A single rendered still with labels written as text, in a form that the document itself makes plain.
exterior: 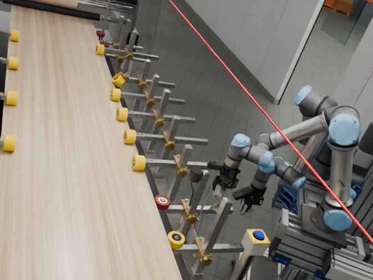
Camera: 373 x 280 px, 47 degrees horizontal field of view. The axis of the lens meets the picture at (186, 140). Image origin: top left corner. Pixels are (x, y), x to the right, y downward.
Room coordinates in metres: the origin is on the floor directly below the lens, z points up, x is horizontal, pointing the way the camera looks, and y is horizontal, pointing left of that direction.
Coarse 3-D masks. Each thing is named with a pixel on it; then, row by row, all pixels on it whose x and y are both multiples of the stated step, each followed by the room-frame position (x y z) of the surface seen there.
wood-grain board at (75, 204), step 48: (48, 48) 2.99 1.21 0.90; (48, 96) 2.30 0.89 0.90; (96, 96) 2.51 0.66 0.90; (48, 144) 1.83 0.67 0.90; (96, 144) 1.97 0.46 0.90; (0, 192) 1.38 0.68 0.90; (48, 192) 1.48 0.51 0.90; (96, 192) 1.59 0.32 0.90; (144, 192) 1.71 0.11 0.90; (0, 240) 1.14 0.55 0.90; (48, 240) 1.22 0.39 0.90; (96, 240) 1.30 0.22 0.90; (144, 240) 1.39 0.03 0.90
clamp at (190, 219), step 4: (188, 200) 1.81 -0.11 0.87; (180, 204) 1.78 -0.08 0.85; (184, 204) 1.76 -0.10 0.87; (184, 208) 1.74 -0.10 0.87; (184, 212) 1.72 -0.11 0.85; (184, 216) 1.71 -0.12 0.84; (188, 216) 1.69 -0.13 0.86; (192, 216) 1.69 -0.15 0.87; (184, 220) 1.70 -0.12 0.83; (188, 220) 1.68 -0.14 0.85; (192, 220) 1.69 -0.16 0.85
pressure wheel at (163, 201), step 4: (156, 196) 1.70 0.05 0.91; (160, 196) 1.72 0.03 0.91; (164, 196) 1.73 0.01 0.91; (156, 200) 1.67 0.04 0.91; (160, 200) 1.69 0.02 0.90; (164, 200) 1.70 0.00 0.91; (168, 200) 1.71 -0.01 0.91; (156, 204) 1.66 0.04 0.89; (160, 204) 1.66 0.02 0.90; (164, 204) 1.66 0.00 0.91; (168, 204) 1.68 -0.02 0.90; (160, 208) 1.66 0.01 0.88; (164, 208) 1.66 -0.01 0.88
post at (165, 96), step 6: (168, 90) 2.39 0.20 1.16; (162, 96) 2.39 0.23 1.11; (168, 96) 2.38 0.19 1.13; (162, 102) 2.37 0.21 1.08; (162, 108) 2.38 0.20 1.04; (162, 114) 2.38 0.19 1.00; (156, 126) 2.37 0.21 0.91; (156, 132) 2.38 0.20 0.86; (150, 144) 2.37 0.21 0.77; (150, 150) 2.38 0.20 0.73
